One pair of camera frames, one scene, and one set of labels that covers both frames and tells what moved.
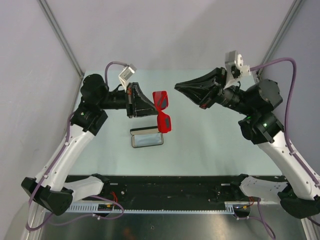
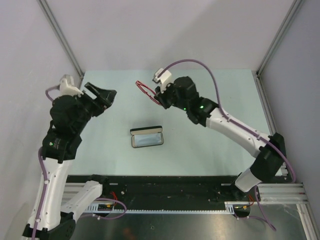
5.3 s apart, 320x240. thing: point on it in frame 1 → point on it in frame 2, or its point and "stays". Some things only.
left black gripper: x=137 y=104 → x=104 y=100
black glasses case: x=146 y=136 stays
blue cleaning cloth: x=148 y=139 stays
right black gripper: x=198 y=88 → x=161 y=97
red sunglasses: x=161 y=99 → x=138 y=83
